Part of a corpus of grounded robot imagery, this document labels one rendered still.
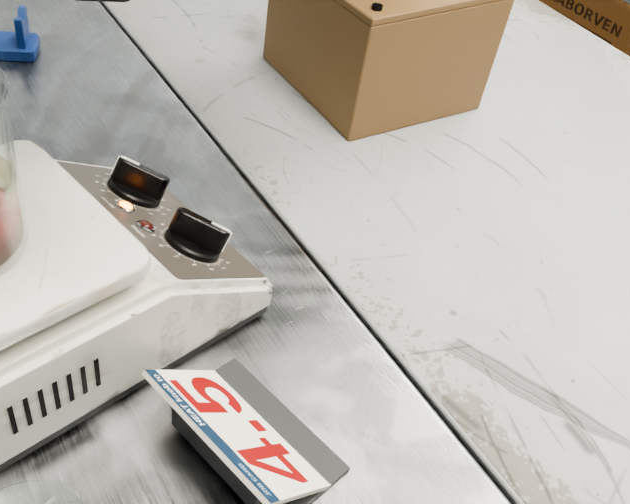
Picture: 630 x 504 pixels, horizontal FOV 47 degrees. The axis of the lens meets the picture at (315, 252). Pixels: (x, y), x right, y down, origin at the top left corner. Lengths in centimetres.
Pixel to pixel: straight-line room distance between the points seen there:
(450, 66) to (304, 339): 29
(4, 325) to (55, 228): 6
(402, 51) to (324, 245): 17
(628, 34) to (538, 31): 162
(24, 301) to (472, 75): 43
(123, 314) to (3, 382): 6
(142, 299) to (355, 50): 29
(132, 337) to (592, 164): 43
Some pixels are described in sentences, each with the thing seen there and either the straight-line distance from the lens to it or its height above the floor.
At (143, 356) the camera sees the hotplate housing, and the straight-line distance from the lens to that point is 38.
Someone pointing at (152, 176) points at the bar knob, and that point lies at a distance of 43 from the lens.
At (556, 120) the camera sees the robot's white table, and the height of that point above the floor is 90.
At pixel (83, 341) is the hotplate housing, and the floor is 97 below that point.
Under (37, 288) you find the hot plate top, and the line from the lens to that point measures 34.
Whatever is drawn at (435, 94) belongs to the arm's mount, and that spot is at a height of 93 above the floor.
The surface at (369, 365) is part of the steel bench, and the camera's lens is 43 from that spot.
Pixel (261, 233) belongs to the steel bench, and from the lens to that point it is 49.
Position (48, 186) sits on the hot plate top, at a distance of 39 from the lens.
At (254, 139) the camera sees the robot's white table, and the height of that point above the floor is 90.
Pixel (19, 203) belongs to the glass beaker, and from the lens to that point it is 34.
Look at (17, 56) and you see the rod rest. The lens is 67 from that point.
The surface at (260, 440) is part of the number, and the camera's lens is 37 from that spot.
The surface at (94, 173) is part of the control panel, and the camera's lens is 45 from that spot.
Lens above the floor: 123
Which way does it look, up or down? 43 degrees down
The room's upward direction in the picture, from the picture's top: 11 degrees clockwise
